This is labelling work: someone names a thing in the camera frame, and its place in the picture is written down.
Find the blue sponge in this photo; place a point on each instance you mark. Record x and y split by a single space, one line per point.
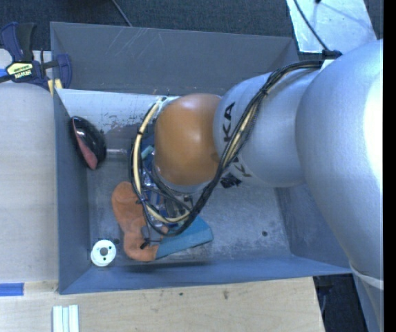
190 237

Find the black and red oval brush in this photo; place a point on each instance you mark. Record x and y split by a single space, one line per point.
90 140

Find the orange cloth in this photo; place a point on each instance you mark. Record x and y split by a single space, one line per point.
128 213

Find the grey metal bin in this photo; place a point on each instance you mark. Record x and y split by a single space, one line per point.
239 220

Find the pale wood board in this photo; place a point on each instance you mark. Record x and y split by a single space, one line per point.
25 185

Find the clear glass tube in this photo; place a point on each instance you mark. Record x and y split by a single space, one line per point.
116 151

